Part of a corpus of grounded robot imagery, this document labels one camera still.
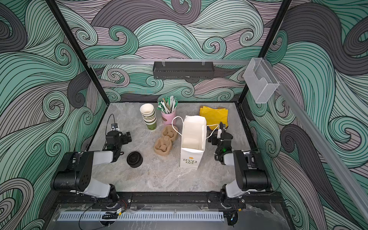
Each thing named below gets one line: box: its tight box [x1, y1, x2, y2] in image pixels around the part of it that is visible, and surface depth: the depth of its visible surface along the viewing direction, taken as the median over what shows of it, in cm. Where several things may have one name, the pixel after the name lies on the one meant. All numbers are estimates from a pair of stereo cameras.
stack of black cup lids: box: [126, 151, 144, 168], surface depth 85 cm
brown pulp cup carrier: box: [154, 125, 179, 157], surface depth 92 cm
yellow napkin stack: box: [199, 105, 229, 128], surface depth 109 cm
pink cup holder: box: [161, 109, 176, 126], surface depth 99 cm
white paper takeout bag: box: [180, 115, 207, 170], surface depth 79 cm
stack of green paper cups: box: [139, 103, 157, 131], surface depth 92 cm
